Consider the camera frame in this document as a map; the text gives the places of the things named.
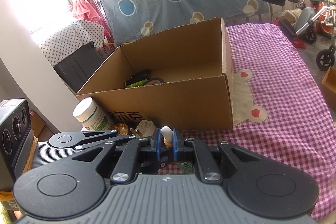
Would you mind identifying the white green-label supplement bottle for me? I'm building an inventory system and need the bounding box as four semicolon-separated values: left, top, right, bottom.
72;97;114;131

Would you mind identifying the pink red cloth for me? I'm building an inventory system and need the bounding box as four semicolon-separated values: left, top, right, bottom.
72;0;114;43

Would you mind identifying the wheelchair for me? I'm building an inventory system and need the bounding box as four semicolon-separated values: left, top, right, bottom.
263;0;335;71

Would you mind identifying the purple checkered bed sheet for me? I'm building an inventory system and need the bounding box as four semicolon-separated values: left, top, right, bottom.
182;23;335;223

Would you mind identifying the large open cardboard box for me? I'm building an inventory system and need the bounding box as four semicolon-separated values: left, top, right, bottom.
76;18;234;130

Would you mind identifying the polka dot white cloth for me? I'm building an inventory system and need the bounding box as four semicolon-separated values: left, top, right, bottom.
38;19;105;67

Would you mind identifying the gold lidded round jar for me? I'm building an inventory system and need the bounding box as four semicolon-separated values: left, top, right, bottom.
112;123;129;135

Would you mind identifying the black camera device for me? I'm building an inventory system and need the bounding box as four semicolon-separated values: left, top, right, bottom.
0;99;34;192

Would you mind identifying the small cardboard box on floor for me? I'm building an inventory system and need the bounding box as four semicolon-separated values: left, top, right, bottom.
321;67;336;111

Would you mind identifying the green dropper bottle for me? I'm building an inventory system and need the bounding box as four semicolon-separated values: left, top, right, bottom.
161;126;173;147

